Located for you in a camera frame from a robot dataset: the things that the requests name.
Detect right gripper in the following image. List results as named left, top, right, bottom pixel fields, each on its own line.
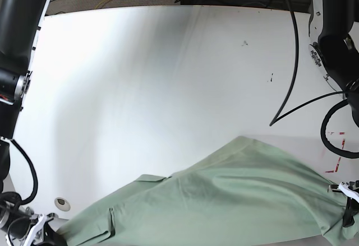
left=0, top=212, right=68, bottom=246

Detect green T-shirt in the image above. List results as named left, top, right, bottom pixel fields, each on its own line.
left=58, top=137, right=358, bottom=245

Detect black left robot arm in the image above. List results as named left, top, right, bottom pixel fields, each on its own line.
left=309, top=0, right=358, bottom=159

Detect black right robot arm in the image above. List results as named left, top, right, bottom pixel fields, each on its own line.
left=1, top=0, right=67, bottom=245

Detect left table grommet hole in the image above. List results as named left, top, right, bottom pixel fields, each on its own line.
left=54, top=197, right=71, bottom=212

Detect red tape rectangle marking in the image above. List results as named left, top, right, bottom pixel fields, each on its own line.
left=321, top=131, right=346, bottom=174

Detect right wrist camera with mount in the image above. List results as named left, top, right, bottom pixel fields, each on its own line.
left=20, top=213, right=58, bottom=246

